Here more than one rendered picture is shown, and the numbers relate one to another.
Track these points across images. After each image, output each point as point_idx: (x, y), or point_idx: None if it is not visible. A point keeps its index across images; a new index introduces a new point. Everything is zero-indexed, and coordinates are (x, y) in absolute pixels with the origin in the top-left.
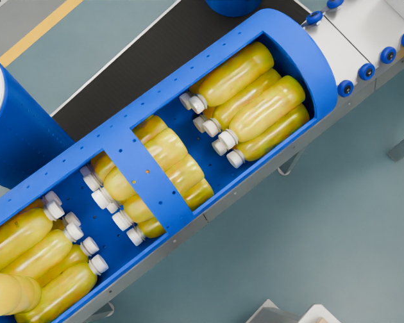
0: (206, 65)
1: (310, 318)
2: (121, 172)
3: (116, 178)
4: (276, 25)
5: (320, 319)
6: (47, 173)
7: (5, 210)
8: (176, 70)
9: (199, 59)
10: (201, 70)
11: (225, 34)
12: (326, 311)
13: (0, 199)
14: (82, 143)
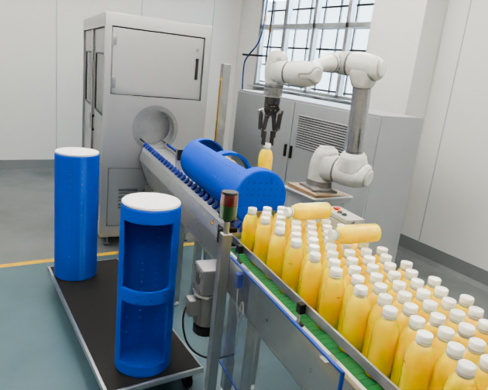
0: (202, 146)
1: (287, 186)
2: (232, 152)
3: (231, 160)
4: (197, 139)
5: (288, 183)
6: (223, 162)
7: (233, 165)
8: (196, 155)
9: (197, 149)
10: (204, 146)
11: (188, 152)
12: (286, 185)
13: (225, 172)
14: (214, 161)
